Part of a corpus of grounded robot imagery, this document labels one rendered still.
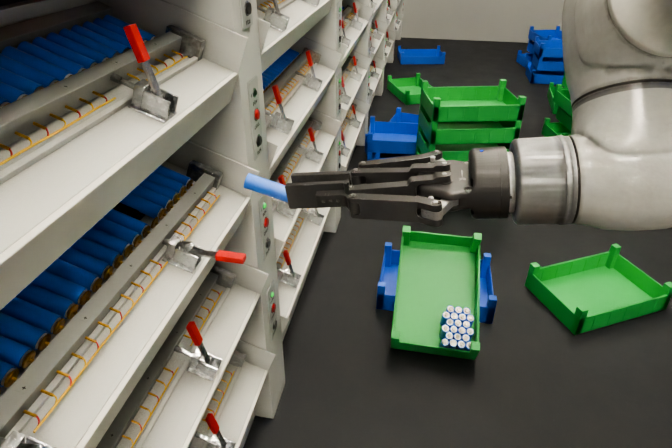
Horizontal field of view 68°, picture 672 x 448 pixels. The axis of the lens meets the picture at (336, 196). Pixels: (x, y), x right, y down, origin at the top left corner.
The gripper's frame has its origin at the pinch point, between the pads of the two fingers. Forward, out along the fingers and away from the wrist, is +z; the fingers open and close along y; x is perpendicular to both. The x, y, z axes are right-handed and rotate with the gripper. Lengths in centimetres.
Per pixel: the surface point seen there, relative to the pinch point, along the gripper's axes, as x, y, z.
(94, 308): -3.7, -16.1, 20.2
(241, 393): -46, 8, 24
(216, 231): -8.2, 4.3, 17.0
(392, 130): -54, 152, 10
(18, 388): -3.5, -25.9, 20.5
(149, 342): -8.7, -15.5, 16.2
